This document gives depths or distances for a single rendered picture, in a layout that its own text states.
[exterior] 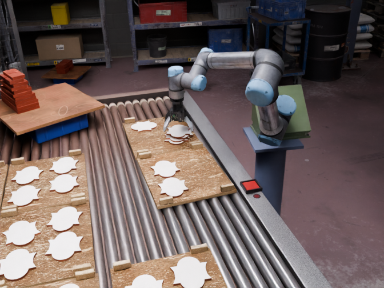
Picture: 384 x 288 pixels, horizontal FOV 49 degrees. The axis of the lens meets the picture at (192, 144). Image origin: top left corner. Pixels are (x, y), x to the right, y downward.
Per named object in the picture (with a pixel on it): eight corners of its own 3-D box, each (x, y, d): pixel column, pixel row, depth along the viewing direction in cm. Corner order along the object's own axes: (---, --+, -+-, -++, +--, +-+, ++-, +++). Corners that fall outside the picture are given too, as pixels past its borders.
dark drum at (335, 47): (330, 66, 606) (339, 2, 563) (349, 80, 554) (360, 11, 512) (290, 68, 600) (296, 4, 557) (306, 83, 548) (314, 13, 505)
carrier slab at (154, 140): (182, 116, 250) (181, 114, 249) (203, 148, 215) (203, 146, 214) (122, 125, 241) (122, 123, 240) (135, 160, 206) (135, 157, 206)
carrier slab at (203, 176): (204, 148, 215) (204, 146, 214) (236, 192, 181) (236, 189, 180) (136, 160, 206) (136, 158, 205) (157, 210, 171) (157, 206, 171)
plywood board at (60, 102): (65, 84, 272) (64, 82, 271) (104, 107, 238) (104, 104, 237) (-15, 106, 244) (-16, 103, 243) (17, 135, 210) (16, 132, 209)
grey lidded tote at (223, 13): (242, 13, 633) (242, -4, 622) (250, 18, 602) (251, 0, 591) (210, 15, 624) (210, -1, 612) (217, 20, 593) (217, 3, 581)
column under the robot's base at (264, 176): (282, 231, 296) (293, 119, 255) (301, 271, 263) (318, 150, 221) (228, 236, 292) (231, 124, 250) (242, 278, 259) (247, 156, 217)
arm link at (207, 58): (285, 39, 172) (196, 44, 205) (276, 60, 169) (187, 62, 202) (295, 57, 180) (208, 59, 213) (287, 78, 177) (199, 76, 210)
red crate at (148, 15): (183, 15, 628) (183, -5, 615) (187, 22, 589) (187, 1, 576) (139, 18, 621) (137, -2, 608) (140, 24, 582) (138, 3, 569)
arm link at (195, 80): (207, 66, 197) (187, 63, 202) (197, 86, 194) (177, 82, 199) (212, 76, 204) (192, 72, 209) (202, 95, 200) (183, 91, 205)
